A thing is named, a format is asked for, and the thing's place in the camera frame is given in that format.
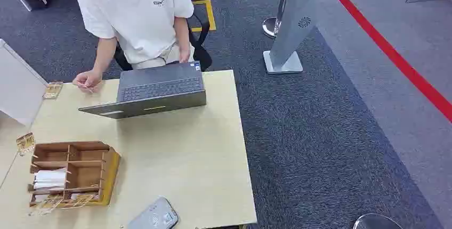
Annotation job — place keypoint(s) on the person's right hand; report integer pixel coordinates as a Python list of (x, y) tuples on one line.
[(88, 79)]

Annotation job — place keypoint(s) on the person's left hand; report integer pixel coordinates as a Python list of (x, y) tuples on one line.
[(184, 55)]

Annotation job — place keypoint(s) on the black office chair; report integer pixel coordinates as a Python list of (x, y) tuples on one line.
[(201, 55)]

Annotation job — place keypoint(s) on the grey laptop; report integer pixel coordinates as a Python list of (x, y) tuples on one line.
[(159, 88)]

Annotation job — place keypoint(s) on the person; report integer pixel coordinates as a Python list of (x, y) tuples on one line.
[(137, 15)]

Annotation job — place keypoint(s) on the white partition panel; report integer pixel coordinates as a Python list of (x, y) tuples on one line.
[(17, 86)]

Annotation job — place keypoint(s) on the wooden card box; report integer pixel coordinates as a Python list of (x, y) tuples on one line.
[(88, 174)]

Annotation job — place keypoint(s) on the white card stack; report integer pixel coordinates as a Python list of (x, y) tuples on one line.
[(50, 178)]

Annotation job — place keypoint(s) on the grey standing kiosk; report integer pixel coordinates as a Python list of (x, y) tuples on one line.
[(293, 26)]

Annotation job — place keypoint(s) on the chrome round base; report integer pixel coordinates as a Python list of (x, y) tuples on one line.
[(374, 222)]

